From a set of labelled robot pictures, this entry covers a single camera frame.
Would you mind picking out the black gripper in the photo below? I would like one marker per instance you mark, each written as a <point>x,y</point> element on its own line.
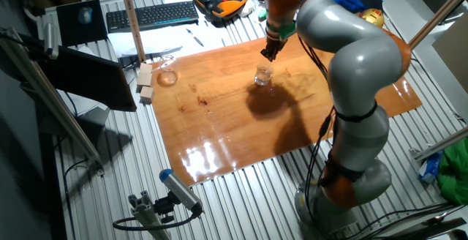
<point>274,44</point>

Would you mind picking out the clear glass stirring rod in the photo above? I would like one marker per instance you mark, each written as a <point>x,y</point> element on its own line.
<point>268,66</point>

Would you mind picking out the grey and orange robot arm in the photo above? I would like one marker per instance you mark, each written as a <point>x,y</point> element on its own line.
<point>358,68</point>

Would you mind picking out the glass beaker with water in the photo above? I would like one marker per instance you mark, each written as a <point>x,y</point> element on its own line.
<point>263,77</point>

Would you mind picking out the large empty glass beaker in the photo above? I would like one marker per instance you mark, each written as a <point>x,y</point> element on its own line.
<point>168,77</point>

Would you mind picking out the black pen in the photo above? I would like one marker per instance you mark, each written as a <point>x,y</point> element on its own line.
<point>194,37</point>

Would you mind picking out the glossy wooden board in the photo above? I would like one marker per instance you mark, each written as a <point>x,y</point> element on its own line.
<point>219,141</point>

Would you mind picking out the white paper sheet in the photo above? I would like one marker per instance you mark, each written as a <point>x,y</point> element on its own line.
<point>164,40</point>

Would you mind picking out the golden piggy bank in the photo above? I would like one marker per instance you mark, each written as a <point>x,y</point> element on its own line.
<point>374,17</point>

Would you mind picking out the black keyboard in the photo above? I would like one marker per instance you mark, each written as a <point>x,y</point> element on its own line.
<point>153,15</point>

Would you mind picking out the pale wooden block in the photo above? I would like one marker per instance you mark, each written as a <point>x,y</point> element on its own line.
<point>147,94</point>
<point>145,74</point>

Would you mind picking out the black monitor panel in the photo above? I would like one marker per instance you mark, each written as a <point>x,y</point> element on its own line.
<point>91,79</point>

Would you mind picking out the brown cardboard sheet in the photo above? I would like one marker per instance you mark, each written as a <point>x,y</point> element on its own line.
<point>453,53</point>

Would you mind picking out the grey computer mouse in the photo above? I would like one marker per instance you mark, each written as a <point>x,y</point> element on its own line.
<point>85,15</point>

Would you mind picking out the black mouse pad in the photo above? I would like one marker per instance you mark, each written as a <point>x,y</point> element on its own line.
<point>73,31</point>

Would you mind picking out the blue and white packet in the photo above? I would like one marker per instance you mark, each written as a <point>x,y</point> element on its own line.
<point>429,167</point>

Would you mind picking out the green cloth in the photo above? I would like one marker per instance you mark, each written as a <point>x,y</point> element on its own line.
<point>455,174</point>

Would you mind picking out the silver camera with blue end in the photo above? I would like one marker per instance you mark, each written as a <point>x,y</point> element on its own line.
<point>181,190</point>

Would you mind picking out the aluminium frame post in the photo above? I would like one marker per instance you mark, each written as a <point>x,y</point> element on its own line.
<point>51,97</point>
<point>442,143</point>
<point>438,13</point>

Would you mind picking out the grey camera bracket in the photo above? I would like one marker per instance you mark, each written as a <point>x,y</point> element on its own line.
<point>146,214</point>

